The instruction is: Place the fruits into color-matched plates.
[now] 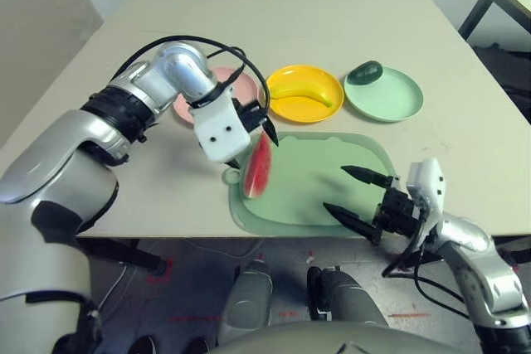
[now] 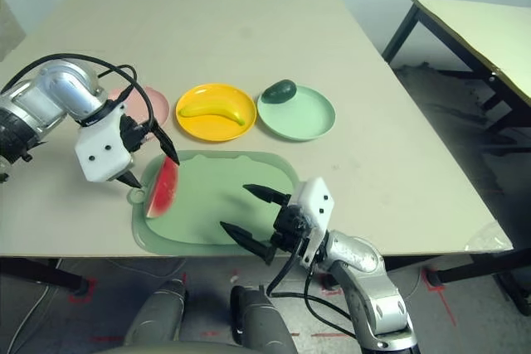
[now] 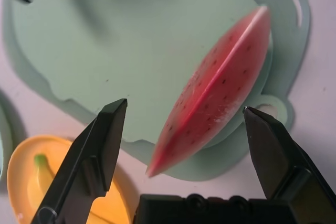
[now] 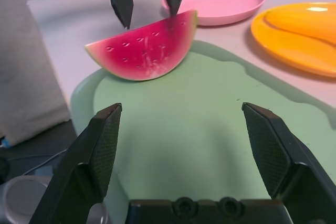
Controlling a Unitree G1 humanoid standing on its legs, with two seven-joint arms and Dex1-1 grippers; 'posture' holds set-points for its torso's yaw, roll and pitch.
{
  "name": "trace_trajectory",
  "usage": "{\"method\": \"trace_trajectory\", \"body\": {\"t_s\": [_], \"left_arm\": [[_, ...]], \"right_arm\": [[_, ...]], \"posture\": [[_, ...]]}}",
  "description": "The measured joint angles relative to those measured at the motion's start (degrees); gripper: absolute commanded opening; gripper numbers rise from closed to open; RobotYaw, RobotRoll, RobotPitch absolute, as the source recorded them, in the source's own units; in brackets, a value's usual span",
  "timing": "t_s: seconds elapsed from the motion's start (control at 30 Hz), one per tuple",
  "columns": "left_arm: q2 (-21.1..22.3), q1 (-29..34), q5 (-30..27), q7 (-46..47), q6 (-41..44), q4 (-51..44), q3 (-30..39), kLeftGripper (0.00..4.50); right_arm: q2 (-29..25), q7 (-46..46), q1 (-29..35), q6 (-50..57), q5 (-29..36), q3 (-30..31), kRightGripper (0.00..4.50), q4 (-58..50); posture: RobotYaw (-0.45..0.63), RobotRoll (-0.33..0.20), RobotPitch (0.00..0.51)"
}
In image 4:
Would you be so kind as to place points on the pink plastic plate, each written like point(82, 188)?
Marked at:
point(223, 1)

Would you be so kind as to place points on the red watermelon slice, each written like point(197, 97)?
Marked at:
point(147, 51)

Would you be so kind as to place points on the yellow plastic plate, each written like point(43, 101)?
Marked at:
point(288, 48)

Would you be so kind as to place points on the green silicone mat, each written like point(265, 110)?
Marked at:
point(183, 119)

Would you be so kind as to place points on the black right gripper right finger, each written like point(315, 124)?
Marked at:
point(283, 161)

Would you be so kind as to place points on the off-white fabric partition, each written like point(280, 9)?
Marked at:
point(26, 77)

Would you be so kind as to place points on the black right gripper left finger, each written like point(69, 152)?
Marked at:
point(86, 161)

